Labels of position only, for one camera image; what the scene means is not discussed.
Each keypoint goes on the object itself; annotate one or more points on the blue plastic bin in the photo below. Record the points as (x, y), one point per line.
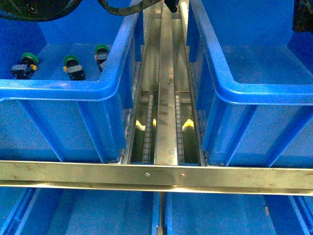
(253, 82)
(51, 118)

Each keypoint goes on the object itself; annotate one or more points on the steel centre divider rail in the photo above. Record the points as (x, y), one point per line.
(166, 140)

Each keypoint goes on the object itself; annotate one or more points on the green push button left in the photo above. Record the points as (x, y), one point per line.
(26, 67)

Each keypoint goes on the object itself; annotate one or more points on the blue left plastic bin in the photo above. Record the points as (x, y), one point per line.
(51, 118)

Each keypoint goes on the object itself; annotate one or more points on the blue lower shelf bin left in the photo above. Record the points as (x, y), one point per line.
(47, 211)

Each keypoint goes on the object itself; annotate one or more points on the blue right plastic bin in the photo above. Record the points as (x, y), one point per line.
(253, 82)

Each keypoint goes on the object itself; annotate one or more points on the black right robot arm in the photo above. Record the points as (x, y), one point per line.
(303, 16)

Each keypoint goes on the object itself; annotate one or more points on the blue shelf bin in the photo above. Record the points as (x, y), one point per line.
(47, 211)
(238, 214)

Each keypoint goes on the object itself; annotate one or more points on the green push button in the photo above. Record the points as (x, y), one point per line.
(73, 68)
(26, 67)
(101, 54)

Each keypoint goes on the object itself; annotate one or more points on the green push button right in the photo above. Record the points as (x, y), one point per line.
(101, 54)

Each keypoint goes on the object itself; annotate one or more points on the steel front shelf rail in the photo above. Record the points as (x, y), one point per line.
(162, 178)

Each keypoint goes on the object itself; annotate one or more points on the green push button middle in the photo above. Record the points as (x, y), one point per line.
(73, 68)

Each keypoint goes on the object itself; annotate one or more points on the blue lower shelf bin right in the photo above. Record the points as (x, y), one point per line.
(238, 214)

